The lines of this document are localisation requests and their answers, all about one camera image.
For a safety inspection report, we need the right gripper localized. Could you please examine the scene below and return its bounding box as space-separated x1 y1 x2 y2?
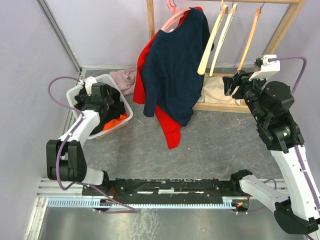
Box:
221 70 270 124

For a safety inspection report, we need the black t shirt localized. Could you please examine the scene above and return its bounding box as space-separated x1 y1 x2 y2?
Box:
91 84 126 135

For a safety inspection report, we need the orange t shirt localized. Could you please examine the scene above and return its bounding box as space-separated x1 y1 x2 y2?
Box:
102 113 128 131

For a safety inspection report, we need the cream hanger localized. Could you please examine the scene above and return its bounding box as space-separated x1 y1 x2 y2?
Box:
197 0 229 75
209 3 238 77

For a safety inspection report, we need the navy blue t shirt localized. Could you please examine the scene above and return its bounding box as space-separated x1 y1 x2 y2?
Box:
140 6 215 128

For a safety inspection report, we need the peach hanger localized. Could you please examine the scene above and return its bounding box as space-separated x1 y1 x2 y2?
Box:
236 1 265 72

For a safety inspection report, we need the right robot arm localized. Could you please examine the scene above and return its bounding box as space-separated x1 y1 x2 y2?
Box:
222 70 320 235

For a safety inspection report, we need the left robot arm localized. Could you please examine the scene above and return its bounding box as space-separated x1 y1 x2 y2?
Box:
46 82 120 195

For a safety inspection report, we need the pink hanger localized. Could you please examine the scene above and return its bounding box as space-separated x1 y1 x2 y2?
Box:
161 0 191 31

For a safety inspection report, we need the white plastic basket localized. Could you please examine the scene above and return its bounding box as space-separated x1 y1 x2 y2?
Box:
63 74 133 145

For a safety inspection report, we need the beige cloth in rack base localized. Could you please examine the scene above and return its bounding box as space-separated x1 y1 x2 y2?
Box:
198 74 243 106

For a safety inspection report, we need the pink cloth on floor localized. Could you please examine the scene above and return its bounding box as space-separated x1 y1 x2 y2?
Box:
109 66 137 96

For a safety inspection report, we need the corner aluminium profile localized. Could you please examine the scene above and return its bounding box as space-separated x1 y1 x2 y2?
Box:
36 0 82 73

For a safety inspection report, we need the wooden clothes rack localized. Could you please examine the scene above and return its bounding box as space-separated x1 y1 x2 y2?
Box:
146 0 306 114

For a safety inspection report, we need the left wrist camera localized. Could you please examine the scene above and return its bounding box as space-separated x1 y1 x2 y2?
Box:
79 76 97 96

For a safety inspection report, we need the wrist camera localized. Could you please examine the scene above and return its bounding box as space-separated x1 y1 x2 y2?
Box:
79 76 97 96
249 54 281 81

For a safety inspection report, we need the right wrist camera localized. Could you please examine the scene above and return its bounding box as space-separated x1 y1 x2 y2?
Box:
249 54 281 81

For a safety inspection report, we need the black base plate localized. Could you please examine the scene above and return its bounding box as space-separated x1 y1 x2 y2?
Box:
98 178 248 205

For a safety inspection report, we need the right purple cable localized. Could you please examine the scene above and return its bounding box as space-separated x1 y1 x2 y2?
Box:
236 56 320 240

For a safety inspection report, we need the aluminium frame rail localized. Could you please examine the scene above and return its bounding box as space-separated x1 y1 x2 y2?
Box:
23 67 320 240

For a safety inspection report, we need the blue cable duct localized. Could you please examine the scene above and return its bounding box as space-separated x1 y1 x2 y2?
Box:
46 196 238 210

